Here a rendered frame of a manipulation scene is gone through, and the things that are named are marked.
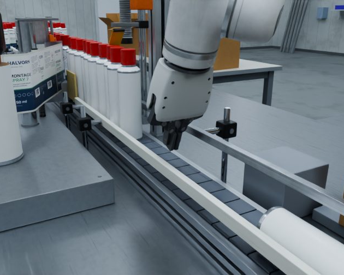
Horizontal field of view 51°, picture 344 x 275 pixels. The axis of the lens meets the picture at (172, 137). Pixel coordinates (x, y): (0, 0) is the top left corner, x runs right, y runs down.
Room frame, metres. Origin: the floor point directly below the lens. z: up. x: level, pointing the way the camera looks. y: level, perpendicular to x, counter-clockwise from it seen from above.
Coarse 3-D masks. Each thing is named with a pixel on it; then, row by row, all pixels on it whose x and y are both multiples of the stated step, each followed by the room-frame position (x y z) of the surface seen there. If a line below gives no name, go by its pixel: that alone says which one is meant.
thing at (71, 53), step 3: (72, 39) 1.14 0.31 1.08; (75, 39) 1.14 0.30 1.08; (72, 42) 1.14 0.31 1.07; (75, 42) 1.14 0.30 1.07; (72, 45) 1.14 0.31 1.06; (75, 45) 1.14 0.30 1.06; (72, 48) 1.14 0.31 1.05; (75, 48) 1.14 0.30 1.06; (69, 51) 1.15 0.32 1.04; (72, 51) 1.14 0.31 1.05; (75, 51) 1.14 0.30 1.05; (69, 54) 1.14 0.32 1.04; (72, 54) 1.13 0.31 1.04; (69, 57) 1.14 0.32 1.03; (72, 57) 1.13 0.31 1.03; (69, 60) 1.14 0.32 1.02; (72, 60) 1.13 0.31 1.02; (69, 63) 1.15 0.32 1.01; (72, 63) 1.14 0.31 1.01; (72, 66) 1.14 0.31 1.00; (72, 69) 1.14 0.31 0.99
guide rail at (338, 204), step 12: (144, 108) 0.80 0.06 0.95; (192, 132) 0.62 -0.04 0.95; (204, 132) 0.60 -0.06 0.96; (216, 144) 0.55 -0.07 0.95; (228, 144) 0.54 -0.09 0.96; (240, 156) 0.50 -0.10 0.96; (252, 156) 0.49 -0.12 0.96; (264, 168) 0.46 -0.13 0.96; (276, 168) 0.44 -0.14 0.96; (288, 180) 0.42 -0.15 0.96; (300, 180) 0.41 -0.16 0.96; (300, 192) 0.40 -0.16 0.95; (312, 192) 0.38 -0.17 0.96; (324, 192) 0.37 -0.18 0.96; (324, 204) 0.37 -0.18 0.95; (336, 204) 0.35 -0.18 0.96
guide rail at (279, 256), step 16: (96, 112) 0.90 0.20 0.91; (112, 128) 0.78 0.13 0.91; (128, 144) 0.70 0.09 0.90; (160, 160) 0.58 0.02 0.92; (176, 176) 0.52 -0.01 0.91; (192, 192) 0.48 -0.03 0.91; (208, 192) 0.46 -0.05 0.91; (208, 208) 0.44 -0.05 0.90; (224, 208) 0.42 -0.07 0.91; (224, 224) 0.41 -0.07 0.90; (240, 224) 0.38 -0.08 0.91; (256, 240) 0.36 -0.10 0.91; (272, 240) 0.35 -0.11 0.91; (272, 256) 0.33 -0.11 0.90; (288, 256) 0.32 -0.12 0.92; (288, 272) 0.31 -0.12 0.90; (304, 272) 0.30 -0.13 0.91
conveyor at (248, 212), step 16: (144, 144) 0.76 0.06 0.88; (144, 160) 0.66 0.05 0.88; (176, 160) 0.66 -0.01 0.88; (160, 176) 0.59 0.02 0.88; (192, 176) 0.59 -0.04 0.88; (176, 192) 0.53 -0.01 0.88; (224, 192) 0.53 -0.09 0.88; (192, 208) 0.48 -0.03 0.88; (240, 208) 0.48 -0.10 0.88; (256, 208) 0.48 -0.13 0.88; (256, 224) 0.43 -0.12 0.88; (240, 240) 0.40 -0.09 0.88; (256, 256) 0.36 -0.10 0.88; (272, 272) 0.34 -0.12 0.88
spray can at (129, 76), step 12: (132, 60) 0.79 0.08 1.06; (120, 72) 0.78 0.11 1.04; (132, 72) 0.77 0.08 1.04; (120, 84) 0.78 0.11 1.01; (132, 84) 0.77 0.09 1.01; (120, 96) 0.78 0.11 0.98; (132, 96) 0.77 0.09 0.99; (120, 108) 0.78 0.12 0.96; (132, 108) 0.77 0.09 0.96; (120, 120) 0.79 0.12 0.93; (132, 120) 0.77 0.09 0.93; (132, 132) 0.77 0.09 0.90
